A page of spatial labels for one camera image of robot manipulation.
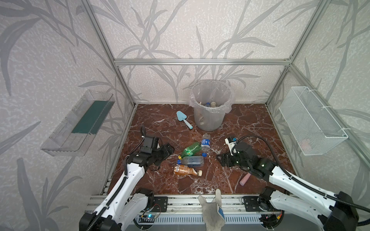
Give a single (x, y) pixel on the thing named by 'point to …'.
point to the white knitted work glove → (213, 212)
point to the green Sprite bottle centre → (194, 149)
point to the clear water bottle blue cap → (191, 161)
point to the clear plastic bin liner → (211, 96)
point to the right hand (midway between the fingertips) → (220, 150)
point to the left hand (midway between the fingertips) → (173, 147)
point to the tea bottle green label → (213, 104)
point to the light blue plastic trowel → (181, 117)
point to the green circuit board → (147, 218)
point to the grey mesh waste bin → (209, 122)
